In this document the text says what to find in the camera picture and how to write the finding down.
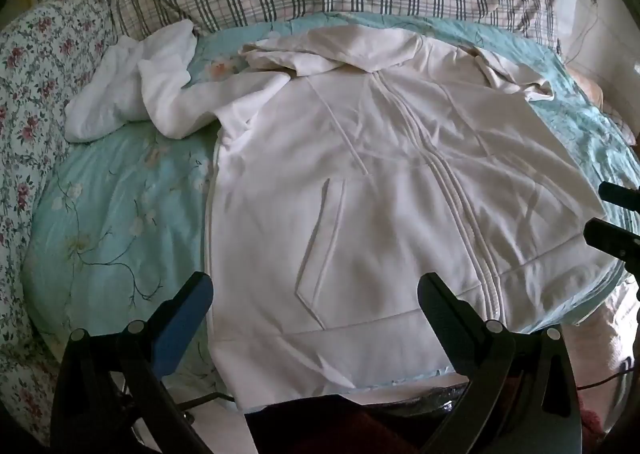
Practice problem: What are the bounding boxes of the person's dark red clothing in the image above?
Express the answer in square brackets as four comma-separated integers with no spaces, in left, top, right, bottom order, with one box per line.
[245,394,436,454]

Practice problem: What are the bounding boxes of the teal floral quilt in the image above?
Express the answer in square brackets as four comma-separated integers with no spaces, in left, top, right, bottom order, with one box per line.
[22,11,640,385]

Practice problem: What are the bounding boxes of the white zip hoodie jacket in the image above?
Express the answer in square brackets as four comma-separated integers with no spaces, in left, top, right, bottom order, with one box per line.
[202,25,623,410]

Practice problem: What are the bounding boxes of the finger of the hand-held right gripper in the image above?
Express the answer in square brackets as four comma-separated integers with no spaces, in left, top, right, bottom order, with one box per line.
[583,218,640,265]
[598,181,640,213]

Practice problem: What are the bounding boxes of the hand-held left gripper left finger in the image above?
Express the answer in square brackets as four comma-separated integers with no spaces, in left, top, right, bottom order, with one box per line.
[50,271,216,454]

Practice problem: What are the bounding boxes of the black cable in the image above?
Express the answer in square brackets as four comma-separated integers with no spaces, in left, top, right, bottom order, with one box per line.
[175,391,236,410]

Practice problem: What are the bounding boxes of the floral print bed sheet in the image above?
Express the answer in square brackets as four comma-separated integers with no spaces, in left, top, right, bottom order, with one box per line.
[0,0,121,435]

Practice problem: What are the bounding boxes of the crumpled white garment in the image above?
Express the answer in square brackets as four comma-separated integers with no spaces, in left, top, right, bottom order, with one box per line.
[64,18,223,141]

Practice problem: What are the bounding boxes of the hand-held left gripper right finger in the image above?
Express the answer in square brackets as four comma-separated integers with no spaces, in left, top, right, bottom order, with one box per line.
[416,272,586,454]

